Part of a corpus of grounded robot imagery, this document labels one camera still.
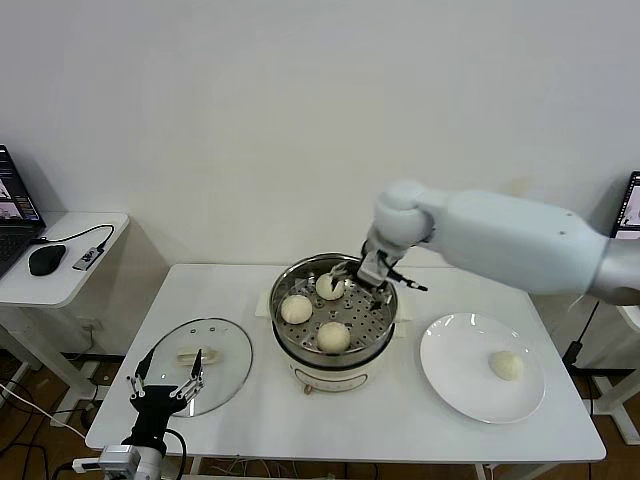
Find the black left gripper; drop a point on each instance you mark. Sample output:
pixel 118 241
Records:
pixel 152 407

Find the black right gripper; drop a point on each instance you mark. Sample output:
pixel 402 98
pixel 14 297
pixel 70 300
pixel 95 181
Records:
pixel 388 260

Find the white steamed baozi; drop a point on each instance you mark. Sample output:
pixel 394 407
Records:
pixel 327 290
pixel 334 336
pixel 296 308
pixel 506 365

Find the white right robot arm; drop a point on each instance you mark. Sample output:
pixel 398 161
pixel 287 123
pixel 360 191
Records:
pixel 500 235

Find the perforated steel steamer basket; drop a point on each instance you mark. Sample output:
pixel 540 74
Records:
pixel 370 320

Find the cream electric cooking pot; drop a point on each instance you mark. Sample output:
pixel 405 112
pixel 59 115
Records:
pixel 330 377

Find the white round plate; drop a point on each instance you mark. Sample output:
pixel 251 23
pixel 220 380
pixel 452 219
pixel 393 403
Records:
pixel 460 370

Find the white side table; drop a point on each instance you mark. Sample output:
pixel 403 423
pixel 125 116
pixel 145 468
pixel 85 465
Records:
pixel 60 285
pixel 630 320

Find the grey usb hub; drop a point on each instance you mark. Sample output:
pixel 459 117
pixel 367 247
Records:
pixel 90 258

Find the black computer mouse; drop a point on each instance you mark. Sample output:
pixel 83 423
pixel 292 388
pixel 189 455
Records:
pixel 46 259

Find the black open laptop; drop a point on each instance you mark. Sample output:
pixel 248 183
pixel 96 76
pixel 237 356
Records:
pixel 631 210
pixel 15 200

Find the white wall socket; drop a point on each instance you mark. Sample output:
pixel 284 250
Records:
pixel 93 328

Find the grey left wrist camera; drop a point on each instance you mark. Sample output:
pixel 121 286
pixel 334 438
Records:
pixel 120 457

